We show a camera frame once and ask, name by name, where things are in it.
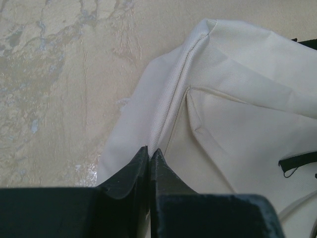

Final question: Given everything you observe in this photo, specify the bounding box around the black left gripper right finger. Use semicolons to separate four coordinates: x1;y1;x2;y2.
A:
150;149;282;238

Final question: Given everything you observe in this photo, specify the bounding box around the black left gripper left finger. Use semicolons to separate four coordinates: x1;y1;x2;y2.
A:
0;146;149;238

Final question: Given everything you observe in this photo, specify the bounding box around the beige canvas backpack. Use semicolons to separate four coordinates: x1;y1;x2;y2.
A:
97;19;317;238

